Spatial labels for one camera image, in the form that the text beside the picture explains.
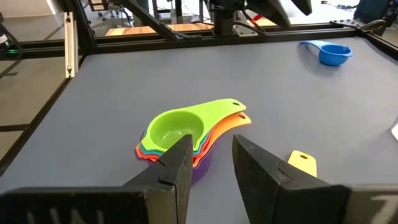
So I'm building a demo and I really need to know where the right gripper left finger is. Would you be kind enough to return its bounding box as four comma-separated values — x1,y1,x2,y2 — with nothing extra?
121,134,193,224

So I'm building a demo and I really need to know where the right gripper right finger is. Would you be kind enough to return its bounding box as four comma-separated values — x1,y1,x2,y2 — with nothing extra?
233,134,351,224

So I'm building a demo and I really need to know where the purple measuring cup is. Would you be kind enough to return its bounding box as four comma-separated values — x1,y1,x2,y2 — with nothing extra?
134,129,215,185

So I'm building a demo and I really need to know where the red measuring cup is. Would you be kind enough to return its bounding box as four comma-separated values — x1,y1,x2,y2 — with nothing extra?
136,136,215,161

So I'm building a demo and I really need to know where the teal measuring cup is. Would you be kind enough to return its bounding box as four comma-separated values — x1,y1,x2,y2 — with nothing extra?
139,130,214,157

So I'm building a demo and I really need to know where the yellow measuring cup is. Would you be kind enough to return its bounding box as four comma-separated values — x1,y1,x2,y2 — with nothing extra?
287,150,318,178

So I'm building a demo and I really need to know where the orange measuring cup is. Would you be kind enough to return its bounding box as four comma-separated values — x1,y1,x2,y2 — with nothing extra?
135,111,252,169

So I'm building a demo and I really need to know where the green measuring cup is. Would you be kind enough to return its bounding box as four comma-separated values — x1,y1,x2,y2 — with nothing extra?
145,98,248,157

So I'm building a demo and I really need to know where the blue measuring cup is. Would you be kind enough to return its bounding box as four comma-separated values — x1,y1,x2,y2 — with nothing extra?
299,39,354,67

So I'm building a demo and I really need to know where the white aluminium extrusion bar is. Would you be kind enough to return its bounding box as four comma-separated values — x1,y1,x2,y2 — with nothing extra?
63,11,79,78

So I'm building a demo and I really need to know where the black device with green light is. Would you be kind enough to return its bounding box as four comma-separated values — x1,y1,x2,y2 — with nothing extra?
0,12,23,60

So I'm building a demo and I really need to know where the black table frame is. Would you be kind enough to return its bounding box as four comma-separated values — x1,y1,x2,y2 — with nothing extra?
0,0,398,175

